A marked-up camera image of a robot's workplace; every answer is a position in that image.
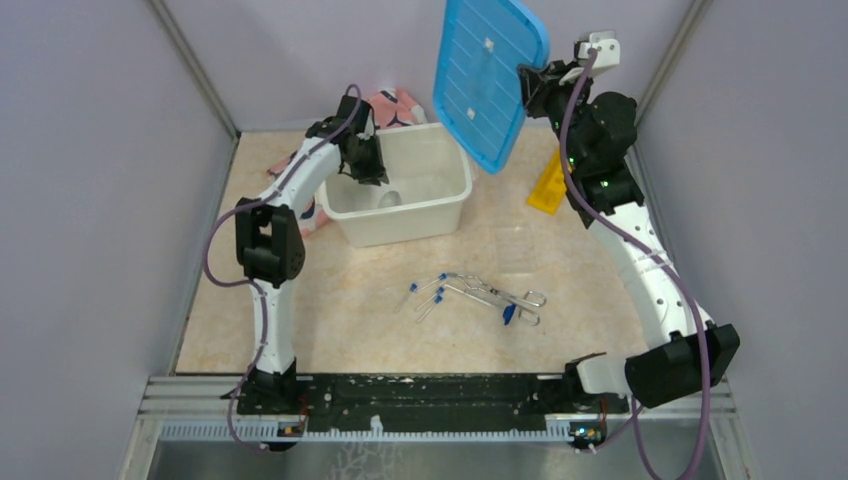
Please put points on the blue plastic bin lid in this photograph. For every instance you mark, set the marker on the blue plastic bin lid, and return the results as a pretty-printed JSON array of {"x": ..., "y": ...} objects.
[{"x": 477, "y": 90}]

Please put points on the metal crucible tongs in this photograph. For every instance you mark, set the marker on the metal crucible tongs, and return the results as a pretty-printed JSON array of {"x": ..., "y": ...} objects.
[{"x": 476, "y": 289}]

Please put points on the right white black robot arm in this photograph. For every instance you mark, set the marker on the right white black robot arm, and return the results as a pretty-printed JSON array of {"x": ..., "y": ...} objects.
[{"x": 687, "y": 352}]

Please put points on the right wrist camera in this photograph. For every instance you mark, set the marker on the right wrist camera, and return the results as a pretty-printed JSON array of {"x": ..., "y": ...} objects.
[{"x": 606, "y": 47}]

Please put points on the yellow test tube rack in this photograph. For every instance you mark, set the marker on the yellow test tube rack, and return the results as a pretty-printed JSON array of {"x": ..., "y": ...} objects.
[{"x": 550, "y": 189}]

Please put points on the blue clamp piece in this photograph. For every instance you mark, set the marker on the blue clamp piece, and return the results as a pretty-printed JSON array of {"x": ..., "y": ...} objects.
[{"x": 508, "y": 314}]

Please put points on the white plastic storage bin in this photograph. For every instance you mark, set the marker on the white plastic storage bin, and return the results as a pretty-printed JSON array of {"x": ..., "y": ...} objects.
[{"x": 427, "y": 167}]

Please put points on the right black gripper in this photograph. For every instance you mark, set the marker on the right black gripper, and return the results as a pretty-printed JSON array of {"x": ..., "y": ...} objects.
[{"x": 539, "y": 85}]

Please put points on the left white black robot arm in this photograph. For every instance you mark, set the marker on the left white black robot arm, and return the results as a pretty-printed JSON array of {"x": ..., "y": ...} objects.
[{"x": 269, "y": 245}]

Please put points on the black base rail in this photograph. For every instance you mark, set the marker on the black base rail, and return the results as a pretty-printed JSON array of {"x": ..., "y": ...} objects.
[{"x": 486, "y": 403}]

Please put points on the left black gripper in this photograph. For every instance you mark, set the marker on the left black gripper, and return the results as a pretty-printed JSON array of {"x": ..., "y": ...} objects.
[{"x": 376, "y": 172}]

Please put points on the white round ball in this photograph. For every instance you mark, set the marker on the white round ball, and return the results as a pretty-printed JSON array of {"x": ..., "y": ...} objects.
[{"x": 389, "y": 199}]

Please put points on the pink patterned cloth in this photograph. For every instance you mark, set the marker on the pink patterned cloth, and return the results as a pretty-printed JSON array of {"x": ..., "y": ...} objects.
[{"x": 394, "y": 109}]

